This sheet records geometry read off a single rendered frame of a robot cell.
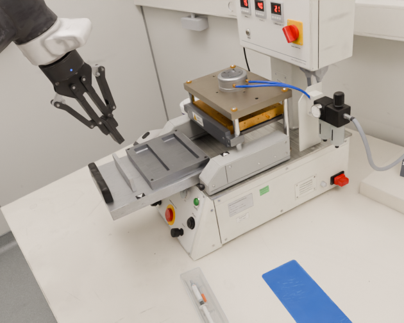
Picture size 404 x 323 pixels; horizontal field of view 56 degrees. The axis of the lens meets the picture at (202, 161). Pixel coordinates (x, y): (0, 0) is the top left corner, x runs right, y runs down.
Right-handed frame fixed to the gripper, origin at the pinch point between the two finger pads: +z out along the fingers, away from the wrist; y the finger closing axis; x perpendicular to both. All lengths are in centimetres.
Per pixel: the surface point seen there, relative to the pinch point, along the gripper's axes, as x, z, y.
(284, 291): 36, 41, -3
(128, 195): 1.4, 16.3, 6.7
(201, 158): 6.6, 19.6, -12.8
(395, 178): 35, 51, -50
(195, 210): 8.9, 29.5, -3.3
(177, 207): -0.4, 33.7, -1.9
